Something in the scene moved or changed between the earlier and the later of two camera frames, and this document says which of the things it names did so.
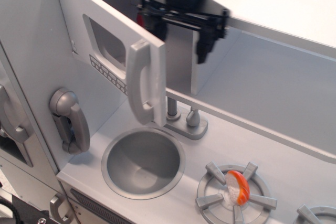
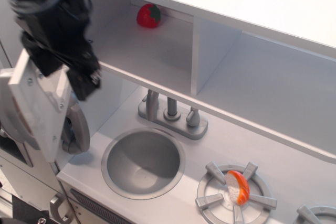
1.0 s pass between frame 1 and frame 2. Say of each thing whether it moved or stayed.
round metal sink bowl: stayed
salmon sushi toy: stayed
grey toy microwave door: moved
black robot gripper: moved
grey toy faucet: stayed
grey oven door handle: stayed
